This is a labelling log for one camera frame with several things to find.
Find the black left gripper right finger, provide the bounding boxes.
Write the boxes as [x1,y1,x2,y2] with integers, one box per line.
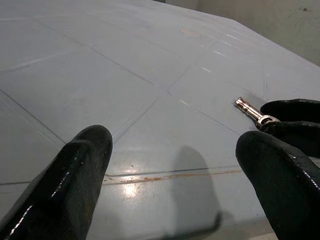
[235,130,320,240]

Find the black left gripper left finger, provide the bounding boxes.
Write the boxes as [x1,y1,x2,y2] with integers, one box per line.
[0,124,113,240]

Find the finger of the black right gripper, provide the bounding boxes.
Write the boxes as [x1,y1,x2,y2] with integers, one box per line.
[259,98,320,124]
[267,121,320,159]

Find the bunch of small brass keys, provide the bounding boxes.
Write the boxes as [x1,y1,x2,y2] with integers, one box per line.
[234,96,281,131]

